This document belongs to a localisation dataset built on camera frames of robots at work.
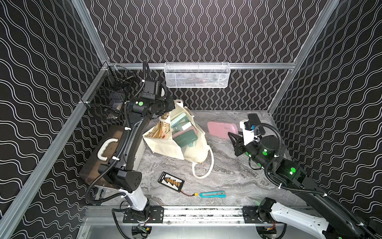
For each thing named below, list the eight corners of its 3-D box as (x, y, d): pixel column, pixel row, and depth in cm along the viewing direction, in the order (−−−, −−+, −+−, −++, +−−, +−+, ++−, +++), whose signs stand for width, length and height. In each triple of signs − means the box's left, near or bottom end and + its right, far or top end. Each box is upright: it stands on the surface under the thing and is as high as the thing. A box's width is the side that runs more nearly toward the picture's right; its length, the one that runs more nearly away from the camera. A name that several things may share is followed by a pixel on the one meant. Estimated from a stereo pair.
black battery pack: (159, 182, 87) (158, 180, 85) (164, 172, 91) (163, 171, 89) (179, 192, 84) (179, 190, 82) (184, 182, 87) (184, 180, 85)
